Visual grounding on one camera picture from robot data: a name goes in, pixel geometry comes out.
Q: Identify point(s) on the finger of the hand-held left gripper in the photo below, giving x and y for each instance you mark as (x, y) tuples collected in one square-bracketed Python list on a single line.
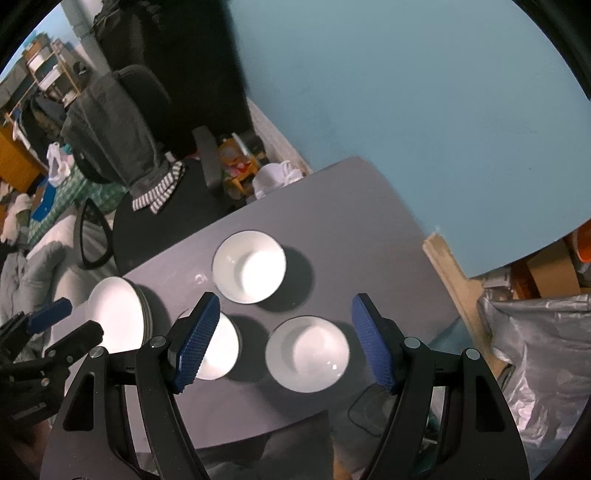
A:
[(76, 344), (48, 316)]

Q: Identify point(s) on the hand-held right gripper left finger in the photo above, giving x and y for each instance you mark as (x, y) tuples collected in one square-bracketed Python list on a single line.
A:
[(194, 346)]

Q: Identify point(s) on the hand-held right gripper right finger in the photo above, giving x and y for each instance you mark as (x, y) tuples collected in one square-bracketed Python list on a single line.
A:
[(374, 346)]

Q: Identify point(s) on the white bowl with grey pattern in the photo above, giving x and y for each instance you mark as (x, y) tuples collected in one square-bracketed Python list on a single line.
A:
[(304, 355), (224, 348), (249, 272)]

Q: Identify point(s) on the white plate with dark rim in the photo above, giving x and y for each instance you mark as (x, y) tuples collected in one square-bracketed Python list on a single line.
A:
[(115, 309), (146, 318), (151, 323)]

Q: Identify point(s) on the grey quilted duvet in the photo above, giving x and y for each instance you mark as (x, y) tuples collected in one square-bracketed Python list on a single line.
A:
[(27, 277)]

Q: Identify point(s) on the wooden board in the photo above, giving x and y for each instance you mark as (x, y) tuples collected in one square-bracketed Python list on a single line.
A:
[(457, 286)]

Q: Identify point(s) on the blue flat box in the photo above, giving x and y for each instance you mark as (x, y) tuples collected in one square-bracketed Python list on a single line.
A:
[(44, 203)]

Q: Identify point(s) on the green checkered tablecloth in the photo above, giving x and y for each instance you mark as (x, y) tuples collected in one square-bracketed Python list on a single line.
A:
[(78, 194)]

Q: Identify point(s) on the black office chair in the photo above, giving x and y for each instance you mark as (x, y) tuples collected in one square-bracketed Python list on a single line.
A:
[(152, 217)]

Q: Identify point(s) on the white plastic bag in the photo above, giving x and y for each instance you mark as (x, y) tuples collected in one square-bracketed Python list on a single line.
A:
[(59, 164)]

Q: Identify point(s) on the silver plastic bag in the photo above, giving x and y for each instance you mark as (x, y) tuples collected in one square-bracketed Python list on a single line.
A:
[(540, 360)]

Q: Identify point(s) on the yellow toy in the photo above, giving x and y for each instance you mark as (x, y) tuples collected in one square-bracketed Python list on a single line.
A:
[(238, 164)]

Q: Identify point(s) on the white crumpled bag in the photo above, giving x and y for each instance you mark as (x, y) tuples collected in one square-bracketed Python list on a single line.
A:
[(277, 177)]

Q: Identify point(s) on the brown cardboard box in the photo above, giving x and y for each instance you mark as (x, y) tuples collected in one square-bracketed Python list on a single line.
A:
[(551, 267)]

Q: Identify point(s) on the dark grey garment striped cuffs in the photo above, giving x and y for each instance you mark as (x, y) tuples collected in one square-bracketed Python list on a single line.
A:
[(120, 134)]

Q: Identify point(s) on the orange container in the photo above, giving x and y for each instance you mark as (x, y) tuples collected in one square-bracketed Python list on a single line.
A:
[(582, 244)]

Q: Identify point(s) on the wooden shelf rack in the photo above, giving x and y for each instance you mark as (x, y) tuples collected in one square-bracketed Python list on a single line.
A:
[(48, 69)]

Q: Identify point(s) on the black hanging coats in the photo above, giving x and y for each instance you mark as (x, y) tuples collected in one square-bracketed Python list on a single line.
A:
[(184, 60)]

